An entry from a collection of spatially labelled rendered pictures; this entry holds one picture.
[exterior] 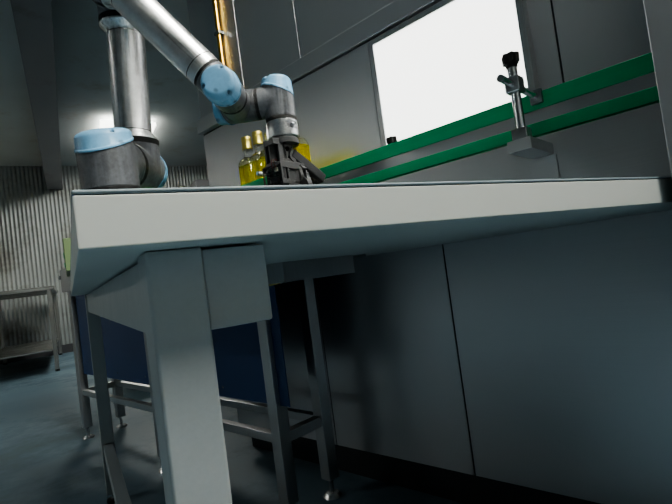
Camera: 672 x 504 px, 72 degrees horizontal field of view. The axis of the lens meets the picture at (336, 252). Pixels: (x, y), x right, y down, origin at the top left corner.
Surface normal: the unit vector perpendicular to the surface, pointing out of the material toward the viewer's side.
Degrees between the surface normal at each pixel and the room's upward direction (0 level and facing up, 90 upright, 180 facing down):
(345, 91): 90
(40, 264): 90
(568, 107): 90
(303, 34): 90
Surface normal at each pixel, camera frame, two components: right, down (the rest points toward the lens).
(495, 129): -0.68, 0.06
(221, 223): 0.50, -0.10
